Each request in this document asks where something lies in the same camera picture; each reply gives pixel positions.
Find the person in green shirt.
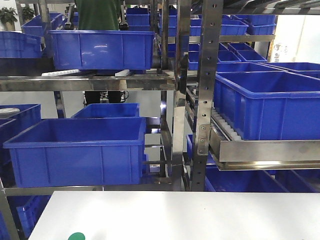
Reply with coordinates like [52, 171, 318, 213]
[74, 0, 121, 31]

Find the blue bin upper left shelf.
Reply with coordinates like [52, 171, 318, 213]
[48, 30, 155, 71]

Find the blue bin behind lower left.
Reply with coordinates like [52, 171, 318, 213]
[71, 103, 140, 119]

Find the large blue bin right shelf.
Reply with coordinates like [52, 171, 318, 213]
[213, 71, 320, 140]

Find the steel rack upright post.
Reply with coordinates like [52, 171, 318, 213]
[190, 0, 224, 192]

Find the blue crate far left upper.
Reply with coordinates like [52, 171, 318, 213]
[0, 31, 42, 59]

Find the green push button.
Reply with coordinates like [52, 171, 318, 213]
[68, 232, 86, 240]

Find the blue bin lower left front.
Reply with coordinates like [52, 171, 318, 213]
[3, 117, 146, 188]

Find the blue bin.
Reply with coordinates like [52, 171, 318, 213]
[3, 117, 146, 188]
[71, 103, 140, 119]

